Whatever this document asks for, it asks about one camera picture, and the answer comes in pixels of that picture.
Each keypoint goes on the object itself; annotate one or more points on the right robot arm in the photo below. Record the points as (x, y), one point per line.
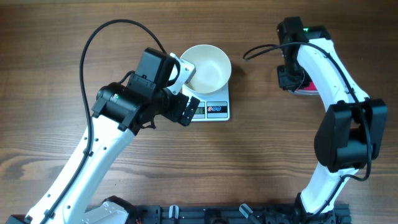
(349, 137)

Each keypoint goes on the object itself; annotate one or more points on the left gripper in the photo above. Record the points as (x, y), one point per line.
(175, 114)

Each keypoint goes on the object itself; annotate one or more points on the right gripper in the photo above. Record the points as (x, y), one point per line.
(285, 83)

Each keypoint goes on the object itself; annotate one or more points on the white digital kitchen scale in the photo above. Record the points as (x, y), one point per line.
(212, 107)

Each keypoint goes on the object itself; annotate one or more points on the clear plastic bean container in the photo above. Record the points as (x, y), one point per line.
(304, 92)

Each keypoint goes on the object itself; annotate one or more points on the pink measuring scoop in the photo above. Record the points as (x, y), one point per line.
(311, 86)

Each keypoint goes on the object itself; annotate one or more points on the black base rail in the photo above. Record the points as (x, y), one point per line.
(269, 214)

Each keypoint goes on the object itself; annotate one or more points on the white bowl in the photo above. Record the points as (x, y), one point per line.
(213, 68)

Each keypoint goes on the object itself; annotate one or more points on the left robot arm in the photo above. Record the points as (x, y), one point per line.
(120, 112)

